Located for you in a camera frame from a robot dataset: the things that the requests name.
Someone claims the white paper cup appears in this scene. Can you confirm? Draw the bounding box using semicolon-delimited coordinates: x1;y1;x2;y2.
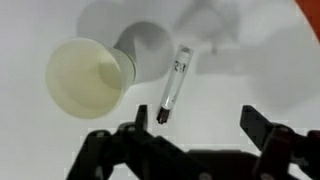
44;37;138;120

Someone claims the white marker with black cap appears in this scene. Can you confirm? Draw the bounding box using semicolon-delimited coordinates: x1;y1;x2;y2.
155;45;195;125

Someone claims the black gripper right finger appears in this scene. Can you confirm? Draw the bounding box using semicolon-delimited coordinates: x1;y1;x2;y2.
239;105;320;180

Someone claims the large orange armchair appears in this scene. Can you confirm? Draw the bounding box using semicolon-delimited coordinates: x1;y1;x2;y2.
294;0;320;42

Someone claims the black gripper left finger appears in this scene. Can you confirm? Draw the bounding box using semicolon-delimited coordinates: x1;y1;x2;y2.
64;104;212;180

